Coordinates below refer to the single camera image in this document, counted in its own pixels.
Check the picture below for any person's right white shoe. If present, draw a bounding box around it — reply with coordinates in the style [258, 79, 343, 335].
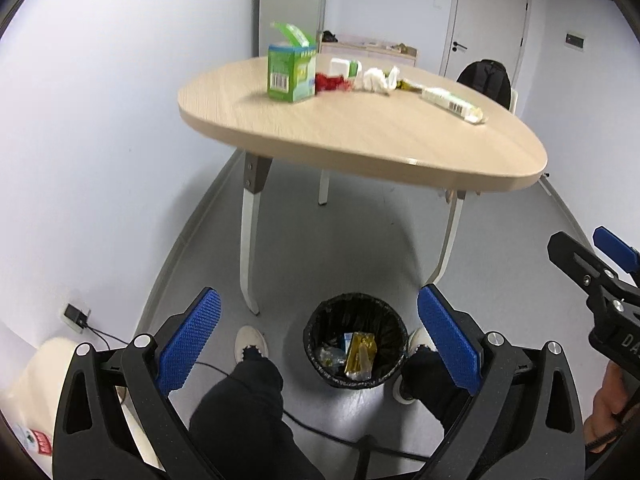
[395, 327, 438, 403]

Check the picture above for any black power plug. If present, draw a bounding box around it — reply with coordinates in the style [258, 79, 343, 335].
[64, 304, 91, 330]

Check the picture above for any round wooden table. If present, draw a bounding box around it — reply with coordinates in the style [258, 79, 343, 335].
[177, 52, 548, 317]

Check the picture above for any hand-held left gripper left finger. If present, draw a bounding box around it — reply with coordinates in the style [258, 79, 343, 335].
[52, 287, 222, 480]

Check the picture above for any person's left white shoe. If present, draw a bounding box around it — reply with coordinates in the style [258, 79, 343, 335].
[234, 325, 269, 363]

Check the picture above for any person's left leg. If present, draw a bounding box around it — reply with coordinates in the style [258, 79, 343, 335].
[187, 350, 326, 480]

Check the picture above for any white door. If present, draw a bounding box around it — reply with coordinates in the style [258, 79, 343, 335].
[439, 0, 531, 78]

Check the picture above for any white packet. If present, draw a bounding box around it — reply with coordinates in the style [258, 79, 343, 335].
[421, 86, 488, 125]

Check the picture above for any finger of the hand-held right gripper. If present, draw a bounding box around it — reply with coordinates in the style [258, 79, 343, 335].
[592, 226, 640, 286]
[547, 231, 613, 288]

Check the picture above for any person's right leg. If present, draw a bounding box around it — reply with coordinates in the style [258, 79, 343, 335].
[400, 347, 481, 441]

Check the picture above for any gold foil wrapper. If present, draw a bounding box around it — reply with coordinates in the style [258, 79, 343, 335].
[344, 331, 377, 381]

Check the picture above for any red wrapper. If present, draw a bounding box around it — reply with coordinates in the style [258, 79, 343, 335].
[315, 72, 353, 95]

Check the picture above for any white tissue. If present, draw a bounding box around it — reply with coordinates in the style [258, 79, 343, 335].
[362, 65, 401, 96]

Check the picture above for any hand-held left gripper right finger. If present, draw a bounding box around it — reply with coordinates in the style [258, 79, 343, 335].
[417, 284, 586, 480]

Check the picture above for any person's right hand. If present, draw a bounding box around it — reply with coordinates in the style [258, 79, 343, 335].
[584, 362, 624, 452]

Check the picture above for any clear plastic bag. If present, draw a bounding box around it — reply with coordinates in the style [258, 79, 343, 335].
[312, 342, 348, 376]

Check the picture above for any green cardboard box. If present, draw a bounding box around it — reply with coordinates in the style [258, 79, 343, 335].
[267, 21, 319, 104]

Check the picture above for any person's leg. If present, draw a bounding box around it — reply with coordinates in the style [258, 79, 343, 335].
[187, 350, 326, 480]
[400, 347, 481, 441]

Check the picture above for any black trash bin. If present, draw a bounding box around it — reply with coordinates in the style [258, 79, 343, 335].
[302, 292, 409, 390]

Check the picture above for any person's white shoe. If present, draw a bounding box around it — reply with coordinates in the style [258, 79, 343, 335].
[234, 325, 269, 363]
[395, 327, 438, 403]

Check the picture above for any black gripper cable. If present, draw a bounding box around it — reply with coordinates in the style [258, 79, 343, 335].
[585, 410, 633, 456]

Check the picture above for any white bottle green label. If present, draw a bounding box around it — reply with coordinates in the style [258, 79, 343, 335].
[328, 57, 363, 81]

